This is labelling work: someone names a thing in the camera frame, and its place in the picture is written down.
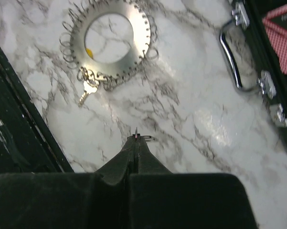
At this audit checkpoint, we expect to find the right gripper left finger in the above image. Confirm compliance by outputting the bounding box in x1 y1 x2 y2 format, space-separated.
0 135 137 229

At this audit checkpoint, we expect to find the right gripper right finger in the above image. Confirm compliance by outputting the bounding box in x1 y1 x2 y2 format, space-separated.
129 135 257 229

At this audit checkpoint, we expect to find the yellow tag key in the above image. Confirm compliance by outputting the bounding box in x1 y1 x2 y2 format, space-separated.
78 47 103 108

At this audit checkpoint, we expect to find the metal keyring disc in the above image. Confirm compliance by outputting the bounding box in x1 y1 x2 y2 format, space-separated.
60 0 158 91

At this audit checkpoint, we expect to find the black white tag key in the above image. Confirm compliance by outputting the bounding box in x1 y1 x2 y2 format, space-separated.
133 127 157 142

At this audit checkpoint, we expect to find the black poker chip case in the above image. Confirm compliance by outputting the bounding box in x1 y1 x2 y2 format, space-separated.
219 0 287 153

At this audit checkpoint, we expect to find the black mounting rail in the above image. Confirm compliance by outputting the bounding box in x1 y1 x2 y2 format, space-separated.
0 47 73 174

